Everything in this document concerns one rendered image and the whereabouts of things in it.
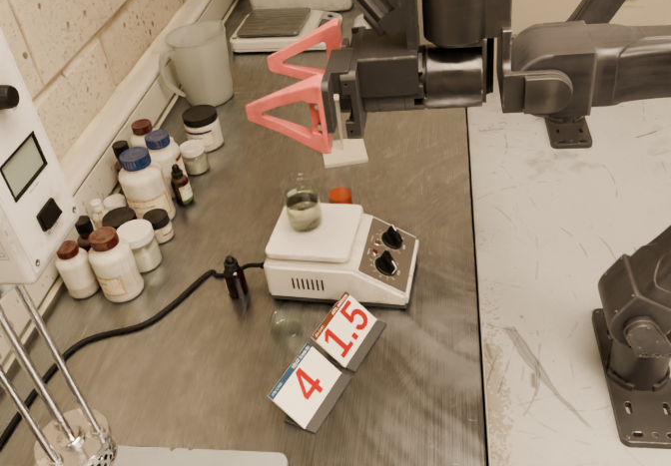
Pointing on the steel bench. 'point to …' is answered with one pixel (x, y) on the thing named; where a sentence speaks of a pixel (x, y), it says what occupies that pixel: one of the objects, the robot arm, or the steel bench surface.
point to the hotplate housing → (335, 277)
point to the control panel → (390, 253)
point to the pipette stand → (355, 151)
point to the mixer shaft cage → (106, 446)
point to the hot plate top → (286, 247)
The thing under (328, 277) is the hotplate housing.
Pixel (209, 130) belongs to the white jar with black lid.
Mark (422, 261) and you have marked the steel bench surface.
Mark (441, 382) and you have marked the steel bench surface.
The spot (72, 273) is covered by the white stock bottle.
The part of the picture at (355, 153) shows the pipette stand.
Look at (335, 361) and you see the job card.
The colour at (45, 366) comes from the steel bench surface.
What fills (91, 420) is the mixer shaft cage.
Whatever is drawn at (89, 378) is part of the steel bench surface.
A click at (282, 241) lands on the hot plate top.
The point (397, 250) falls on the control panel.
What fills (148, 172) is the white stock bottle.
